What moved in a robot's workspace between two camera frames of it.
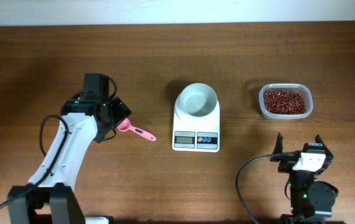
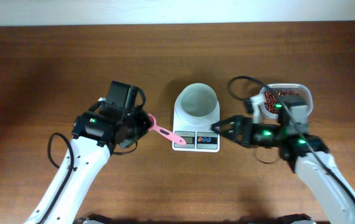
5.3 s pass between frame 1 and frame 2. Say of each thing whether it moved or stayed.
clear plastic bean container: stayed
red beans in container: stayed
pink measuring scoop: moved
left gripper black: moved
